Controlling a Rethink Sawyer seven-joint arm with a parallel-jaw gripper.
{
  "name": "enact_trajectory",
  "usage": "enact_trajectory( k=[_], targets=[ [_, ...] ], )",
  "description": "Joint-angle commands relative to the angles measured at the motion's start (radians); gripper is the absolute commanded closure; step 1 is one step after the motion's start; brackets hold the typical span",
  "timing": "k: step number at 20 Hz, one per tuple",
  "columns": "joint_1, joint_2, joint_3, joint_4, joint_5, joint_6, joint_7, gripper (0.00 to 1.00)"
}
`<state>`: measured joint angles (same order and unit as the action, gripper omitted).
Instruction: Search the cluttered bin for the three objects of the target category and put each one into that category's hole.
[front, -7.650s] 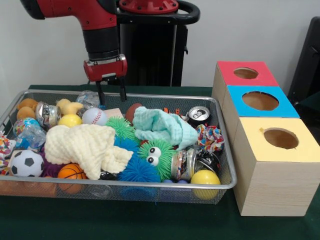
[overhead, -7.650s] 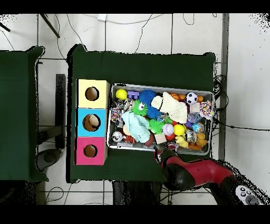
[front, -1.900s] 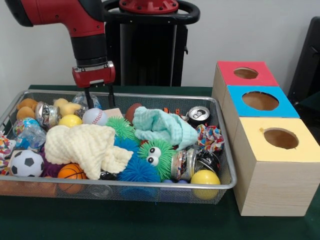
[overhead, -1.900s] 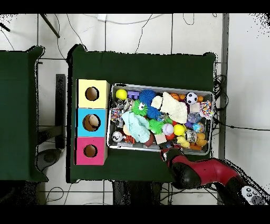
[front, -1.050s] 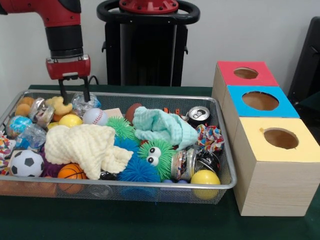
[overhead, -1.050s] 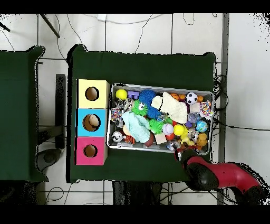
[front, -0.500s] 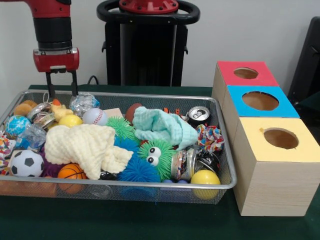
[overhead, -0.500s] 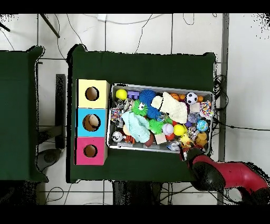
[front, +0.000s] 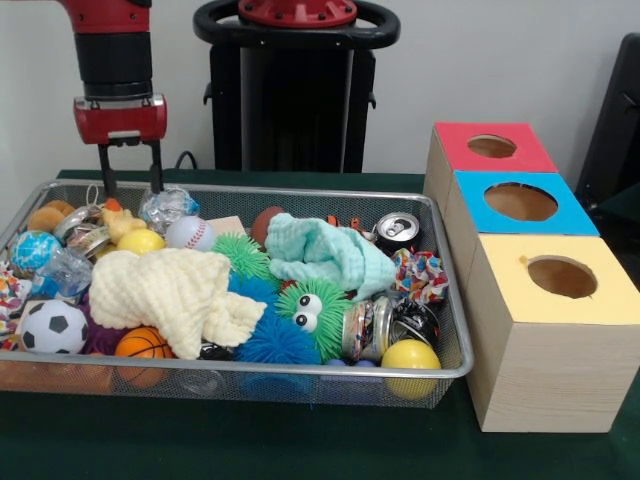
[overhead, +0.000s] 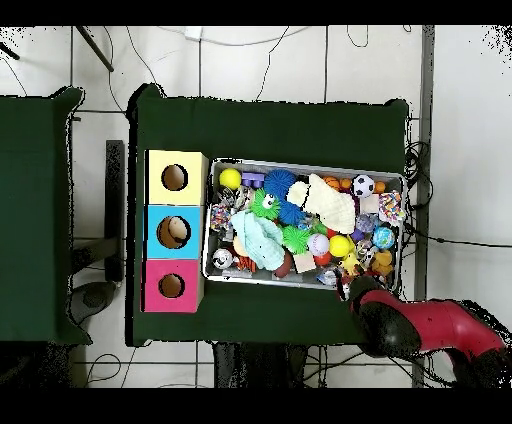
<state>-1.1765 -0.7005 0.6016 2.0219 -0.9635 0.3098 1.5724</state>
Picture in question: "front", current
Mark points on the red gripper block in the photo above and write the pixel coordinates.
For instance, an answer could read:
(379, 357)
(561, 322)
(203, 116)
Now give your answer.
(120, 120)

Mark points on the clear plastic packet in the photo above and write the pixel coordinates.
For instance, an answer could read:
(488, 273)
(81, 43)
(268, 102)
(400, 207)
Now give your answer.
(167, 207)

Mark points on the yellow plush toy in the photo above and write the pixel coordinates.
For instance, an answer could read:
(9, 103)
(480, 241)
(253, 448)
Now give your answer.
(120, 222)

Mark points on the crushed clear plastic bottle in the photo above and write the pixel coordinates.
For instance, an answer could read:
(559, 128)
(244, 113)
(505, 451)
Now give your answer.
(62, 272)

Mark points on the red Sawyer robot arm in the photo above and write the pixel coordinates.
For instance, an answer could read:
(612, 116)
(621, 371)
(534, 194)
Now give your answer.
(115, 55)

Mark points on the silver mesh bin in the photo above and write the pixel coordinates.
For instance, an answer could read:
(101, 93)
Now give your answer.
(250, 385)

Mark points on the wooden box with three holes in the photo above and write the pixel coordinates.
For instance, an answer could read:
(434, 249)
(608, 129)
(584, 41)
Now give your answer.
(550, 380)

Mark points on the small yellow ball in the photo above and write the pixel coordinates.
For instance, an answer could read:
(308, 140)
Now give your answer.
(141, 242)

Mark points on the white baseball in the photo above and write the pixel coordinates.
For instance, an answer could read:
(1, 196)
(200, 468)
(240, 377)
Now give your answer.
(190, 234)

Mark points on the cream knit cloth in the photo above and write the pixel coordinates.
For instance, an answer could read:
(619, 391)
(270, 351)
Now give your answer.
(160, 290)

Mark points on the small orange basketball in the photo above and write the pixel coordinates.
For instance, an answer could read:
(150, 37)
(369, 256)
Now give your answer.
(142, 345)

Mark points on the black and white soccer ball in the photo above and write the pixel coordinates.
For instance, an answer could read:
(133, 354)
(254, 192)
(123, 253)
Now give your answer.
(52, 327)

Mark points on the mint knit cloth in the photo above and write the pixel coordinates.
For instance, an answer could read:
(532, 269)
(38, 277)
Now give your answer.
(320, 250)

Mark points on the green spiky toy with eyes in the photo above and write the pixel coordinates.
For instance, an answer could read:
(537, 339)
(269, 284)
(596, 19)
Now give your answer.
(332, 327)

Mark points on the silver soda can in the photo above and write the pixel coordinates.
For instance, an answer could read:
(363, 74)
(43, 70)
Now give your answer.
(397, 227)

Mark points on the dark green table cloth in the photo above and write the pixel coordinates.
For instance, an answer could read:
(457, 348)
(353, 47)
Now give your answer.
(250, 440)

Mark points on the large yellow ball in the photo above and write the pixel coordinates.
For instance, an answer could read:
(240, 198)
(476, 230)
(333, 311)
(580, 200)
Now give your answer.
(410, 355)

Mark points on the black upright panel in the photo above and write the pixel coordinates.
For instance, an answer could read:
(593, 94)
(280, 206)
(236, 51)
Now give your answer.
(615, 125)

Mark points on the green cloth side table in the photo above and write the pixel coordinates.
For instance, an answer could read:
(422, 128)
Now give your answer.
(625, 210)

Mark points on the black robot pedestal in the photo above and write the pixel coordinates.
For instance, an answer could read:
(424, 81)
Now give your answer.
(300, 100)

